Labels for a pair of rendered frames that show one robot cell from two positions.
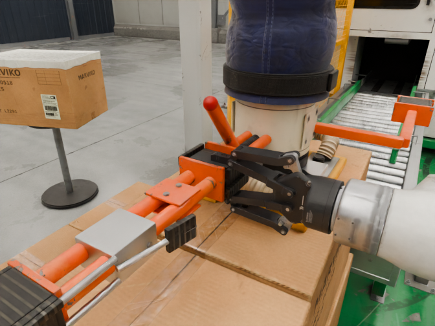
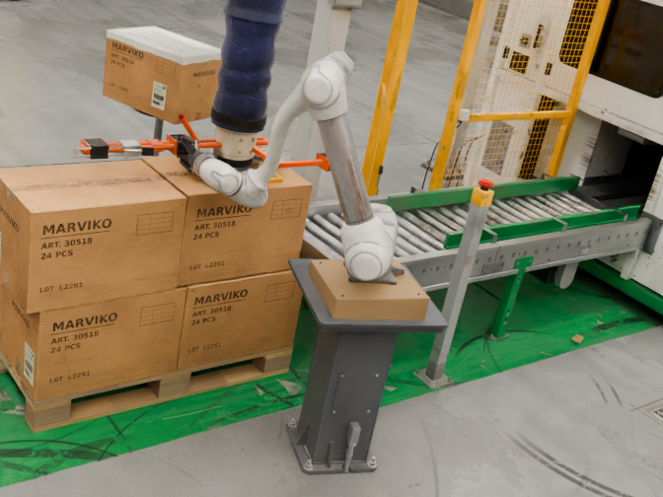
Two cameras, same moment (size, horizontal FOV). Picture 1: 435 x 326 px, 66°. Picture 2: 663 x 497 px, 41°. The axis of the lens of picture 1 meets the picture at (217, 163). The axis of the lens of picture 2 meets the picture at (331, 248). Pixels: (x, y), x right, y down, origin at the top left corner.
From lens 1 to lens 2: 3.07 m
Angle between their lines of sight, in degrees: 16
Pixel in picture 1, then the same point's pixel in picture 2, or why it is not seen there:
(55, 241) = not seen: hidden behind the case
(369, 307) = not seen: hidden behind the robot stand
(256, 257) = (182, 184)
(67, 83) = (180, 78)
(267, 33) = (221, 96)
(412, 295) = (408, 380)
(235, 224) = (187, 177)
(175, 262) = (153, 177)
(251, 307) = (166, 191)
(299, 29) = (233, 98)
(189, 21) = (318, 48)
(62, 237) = not seen: hidden behind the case
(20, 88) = (138, 69)
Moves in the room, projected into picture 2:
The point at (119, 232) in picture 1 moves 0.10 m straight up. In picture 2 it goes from (129, 143) to (132, 117)
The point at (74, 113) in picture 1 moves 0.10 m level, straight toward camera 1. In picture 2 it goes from (177, 108) to (175, 112)
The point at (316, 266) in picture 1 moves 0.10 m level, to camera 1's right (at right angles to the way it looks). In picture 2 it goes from (200, 192) to (223, 200)
